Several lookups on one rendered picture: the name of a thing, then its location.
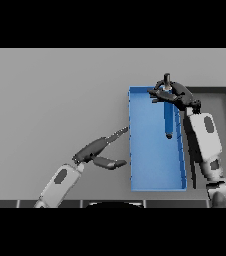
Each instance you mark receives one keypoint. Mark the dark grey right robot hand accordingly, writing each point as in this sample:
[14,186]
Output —
[177,95]

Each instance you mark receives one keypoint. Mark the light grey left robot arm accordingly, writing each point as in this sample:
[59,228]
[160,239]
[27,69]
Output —
[59,183]

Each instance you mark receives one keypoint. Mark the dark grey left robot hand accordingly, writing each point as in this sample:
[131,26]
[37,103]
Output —
[93,148]

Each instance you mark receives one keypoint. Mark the blue bin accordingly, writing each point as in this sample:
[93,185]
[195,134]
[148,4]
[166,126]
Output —
[151,146]

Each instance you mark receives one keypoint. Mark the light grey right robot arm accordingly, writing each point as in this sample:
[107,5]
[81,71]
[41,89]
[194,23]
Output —
[207,146]

